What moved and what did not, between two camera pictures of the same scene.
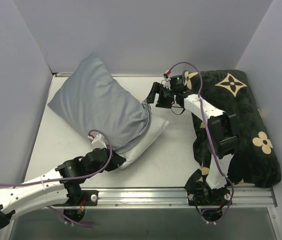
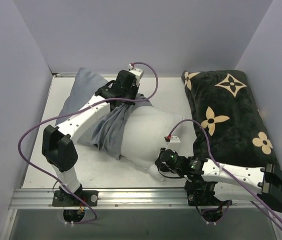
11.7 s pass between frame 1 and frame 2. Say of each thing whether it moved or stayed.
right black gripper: moved
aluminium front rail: stayed
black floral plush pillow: stayed
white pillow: moved
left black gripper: moved
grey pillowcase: moved
